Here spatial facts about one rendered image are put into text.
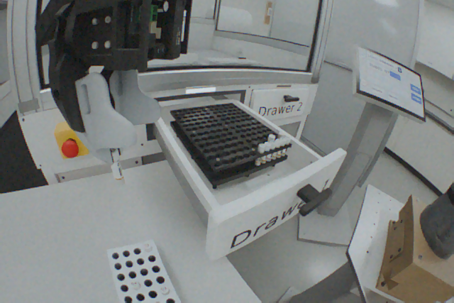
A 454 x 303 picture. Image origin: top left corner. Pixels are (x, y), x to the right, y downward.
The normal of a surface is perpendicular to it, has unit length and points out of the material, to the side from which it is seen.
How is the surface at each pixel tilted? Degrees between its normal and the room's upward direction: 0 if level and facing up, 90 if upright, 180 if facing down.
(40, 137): 90
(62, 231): 0
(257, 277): 0
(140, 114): 90
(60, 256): 0
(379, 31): 90
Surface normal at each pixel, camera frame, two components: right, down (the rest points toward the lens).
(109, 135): -0.13, 0.48
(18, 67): 0.53, 0.47
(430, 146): -0.89, 0.12
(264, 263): 0.13, -0.86
